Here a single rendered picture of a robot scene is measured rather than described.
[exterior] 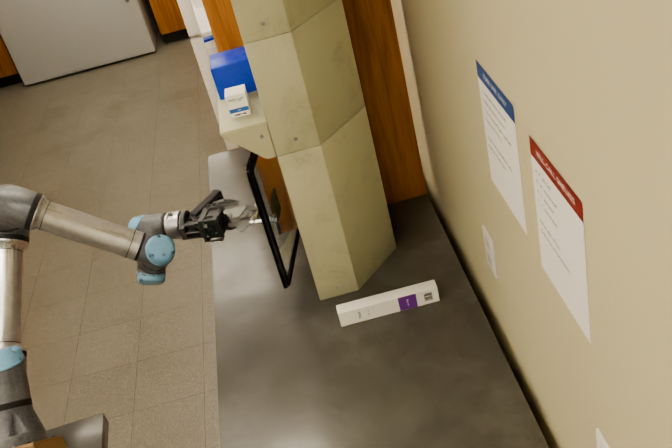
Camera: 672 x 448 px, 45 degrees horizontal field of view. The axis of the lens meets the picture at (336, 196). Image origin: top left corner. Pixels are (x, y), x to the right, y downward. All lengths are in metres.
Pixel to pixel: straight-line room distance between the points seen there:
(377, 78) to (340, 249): 0.52
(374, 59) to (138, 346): 2.06
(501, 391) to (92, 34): 5.68
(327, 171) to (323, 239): 0.20
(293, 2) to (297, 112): 0.26
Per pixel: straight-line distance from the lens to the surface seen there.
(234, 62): 2.08
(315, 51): 1.93
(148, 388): 3.65
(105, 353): 3.94
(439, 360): 2.00
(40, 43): 7.18
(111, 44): 7.10
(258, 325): 2.24
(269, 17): 1.84
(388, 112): 2.39
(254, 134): 1.95
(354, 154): 2.10
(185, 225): 2.21
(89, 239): 2.11
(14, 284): 2.21
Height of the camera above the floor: 2.36
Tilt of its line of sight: 32 degrees down
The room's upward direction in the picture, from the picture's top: 15 degrees counter-clockwise
